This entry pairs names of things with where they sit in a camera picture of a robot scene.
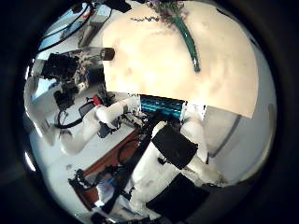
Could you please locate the teal striped panel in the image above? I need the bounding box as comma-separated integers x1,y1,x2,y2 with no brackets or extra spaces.
139,94,185,119

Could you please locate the brown wooden cabinet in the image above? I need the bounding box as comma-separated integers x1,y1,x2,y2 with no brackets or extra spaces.
81,130,141,179

